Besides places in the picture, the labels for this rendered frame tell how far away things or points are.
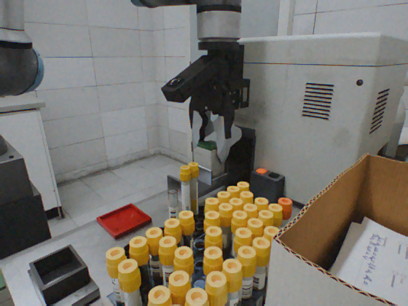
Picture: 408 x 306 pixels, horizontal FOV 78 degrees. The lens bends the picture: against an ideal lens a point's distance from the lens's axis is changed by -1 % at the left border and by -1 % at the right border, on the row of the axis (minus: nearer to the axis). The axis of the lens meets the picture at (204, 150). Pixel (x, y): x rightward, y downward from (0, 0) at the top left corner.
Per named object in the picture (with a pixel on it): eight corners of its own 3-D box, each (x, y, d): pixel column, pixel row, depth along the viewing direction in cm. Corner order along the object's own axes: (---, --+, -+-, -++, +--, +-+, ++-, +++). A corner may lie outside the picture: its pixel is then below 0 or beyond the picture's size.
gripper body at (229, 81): (249, 111, 49) (253, 42, 45) (219, 117, 44) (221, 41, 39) (219, 105, 54) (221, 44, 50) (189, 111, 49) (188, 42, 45)
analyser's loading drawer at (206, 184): (235, 164, 63) (236, 143, 61) (258, 172, 58) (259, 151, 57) (167, 194, 49) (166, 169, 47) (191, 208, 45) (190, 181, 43)
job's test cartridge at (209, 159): (208, 169, 54) (208, 140, 52) (224, 175, 51) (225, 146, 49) (194, 175, 52) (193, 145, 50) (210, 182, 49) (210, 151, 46)
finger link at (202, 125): (218, 149, 56) (226, 109, 51) (197, 157, 52) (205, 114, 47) (208, 143, 57) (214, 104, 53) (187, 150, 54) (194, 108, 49)
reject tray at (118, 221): (131, 206, 49) (131, 202, 48) (151, 221, 44) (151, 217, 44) (96, 221, 44) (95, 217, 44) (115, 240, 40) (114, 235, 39)
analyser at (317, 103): (280, 146, 80) (291, 43, 70) (382, 173, 62) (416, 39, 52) (213, 178, 60) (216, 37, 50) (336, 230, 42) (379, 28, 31)
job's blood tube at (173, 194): (176, 248, 37) (173, 187, 34) (182, 253, 37) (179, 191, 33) (169, 253, 37) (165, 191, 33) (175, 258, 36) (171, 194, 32)
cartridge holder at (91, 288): (72, 257, 36) (68, 236, 35) (100, 296, 30) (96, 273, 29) (29, 278, 33) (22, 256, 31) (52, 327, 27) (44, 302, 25)
